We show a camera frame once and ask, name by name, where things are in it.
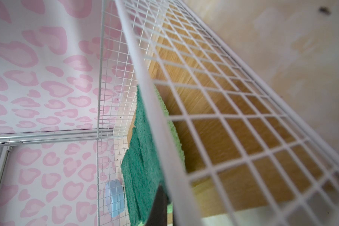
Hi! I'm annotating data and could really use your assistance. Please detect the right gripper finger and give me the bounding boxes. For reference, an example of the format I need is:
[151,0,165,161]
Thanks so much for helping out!
[145,184,168,226]

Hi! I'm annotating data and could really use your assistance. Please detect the green sponge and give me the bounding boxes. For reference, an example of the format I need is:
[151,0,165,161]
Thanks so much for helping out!
[133,84,186,226]
[128,128,157,223]
[121,150,142,226]

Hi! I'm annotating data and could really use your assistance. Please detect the light blue square clock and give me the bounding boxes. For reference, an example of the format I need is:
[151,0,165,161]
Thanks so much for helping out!
[105,179,125,218]

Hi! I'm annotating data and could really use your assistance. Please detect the white wire wooden shelf rack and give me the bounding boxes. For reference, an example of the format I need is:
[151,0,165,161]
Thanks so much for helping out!
[97,1,339,226]

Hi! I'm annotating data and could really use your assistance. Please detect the left diagonal aluminium frame bar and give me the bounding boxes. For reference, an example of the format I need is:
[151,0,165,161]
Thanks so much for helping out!
[0,128,115,184]

